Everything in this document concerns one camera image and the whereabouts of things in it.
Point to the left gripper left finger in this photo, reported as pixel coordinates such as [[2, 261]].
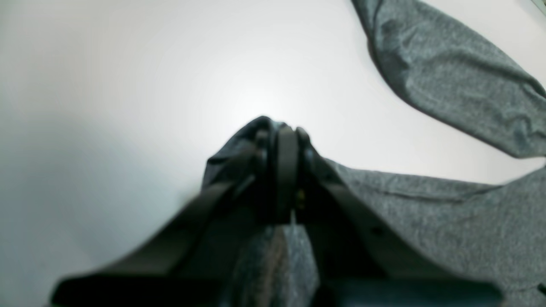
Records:
[[189, 260]]

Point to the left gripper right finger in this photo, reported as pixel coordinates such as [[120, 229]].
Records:
[[361, 261]]

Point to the grey long-sleeve shirt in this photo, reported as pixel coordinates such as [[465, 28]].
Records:
[[448, 71]]

